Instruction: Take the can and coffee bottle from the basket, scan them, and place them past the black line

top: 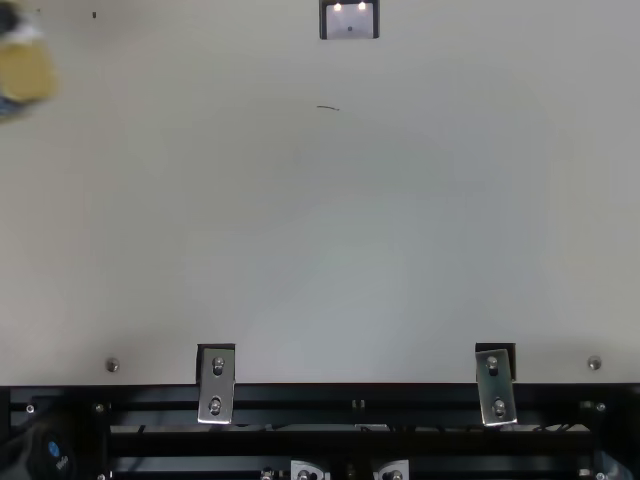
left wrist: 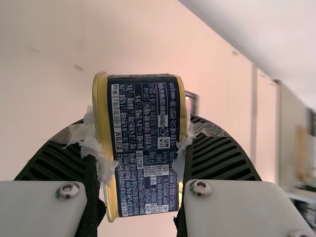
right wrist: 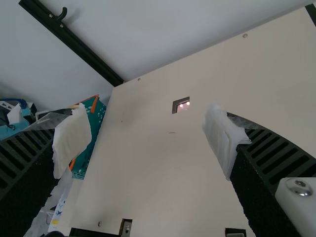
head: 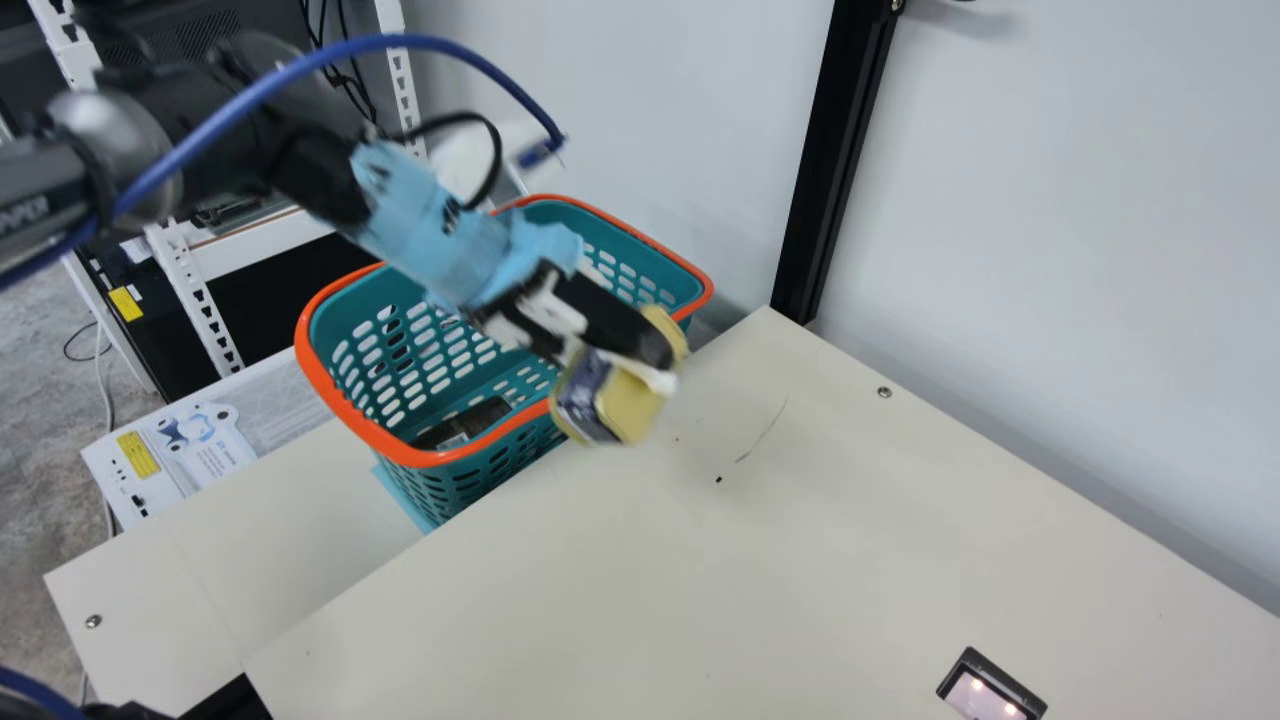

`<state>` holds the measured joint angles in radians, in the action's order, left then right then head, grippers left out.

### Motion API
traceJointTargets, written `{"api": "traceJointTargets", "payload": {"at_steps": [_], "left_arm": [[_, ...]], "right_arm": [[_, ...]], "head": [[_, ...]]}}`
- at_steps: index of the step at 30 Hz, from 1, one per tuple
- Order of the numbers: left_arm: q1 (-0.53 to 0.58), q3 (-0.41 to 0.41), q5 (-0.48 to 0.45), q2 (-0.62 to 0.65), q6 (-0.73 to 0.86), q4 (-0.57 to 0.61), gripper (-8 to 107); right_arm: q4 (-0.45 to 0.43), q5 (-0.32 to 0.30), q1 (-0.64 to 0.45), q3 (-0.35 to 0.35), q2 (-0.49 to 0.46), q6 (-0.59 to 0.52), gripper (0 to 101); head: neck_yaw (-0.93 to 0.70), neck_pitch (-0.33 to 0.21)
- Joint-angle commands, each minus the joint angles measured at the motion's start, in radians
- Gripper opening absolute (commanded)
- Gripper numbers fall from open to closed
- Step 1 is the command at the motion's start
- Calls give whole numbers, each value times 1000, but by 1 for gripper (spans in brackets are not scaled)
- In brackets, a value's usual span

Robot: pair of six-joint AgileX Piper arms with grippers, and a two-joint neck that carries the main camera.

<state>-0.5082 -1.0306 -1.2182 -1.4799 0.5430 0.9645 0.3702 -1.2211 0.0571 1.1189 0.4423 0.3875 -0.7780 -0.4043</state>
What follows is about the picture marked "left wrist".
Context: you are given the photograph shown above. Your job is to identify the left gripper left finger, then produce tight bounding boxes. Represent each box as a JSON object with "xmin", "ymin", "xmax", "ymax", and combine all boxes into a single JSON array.
[{"xmin": 0, "ymin": 105, "xmax": 118, "ymax": 237}]

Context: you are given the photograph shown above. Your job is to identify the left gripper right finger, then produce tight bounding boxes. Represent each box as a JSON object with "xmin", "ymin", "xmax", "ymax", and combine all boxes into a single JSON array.
[{"xmin": 172, "ymin": 112, "xmax": 316, "ymax": 237}]

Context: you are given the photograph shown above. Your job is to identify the yellow rectangular tin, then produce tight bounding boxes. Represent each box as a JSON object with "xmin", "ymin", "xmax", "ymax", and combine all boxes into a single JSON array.
[{"xmin": 91, "ymin": 71, "xmax": 191, "ymax": 223}]

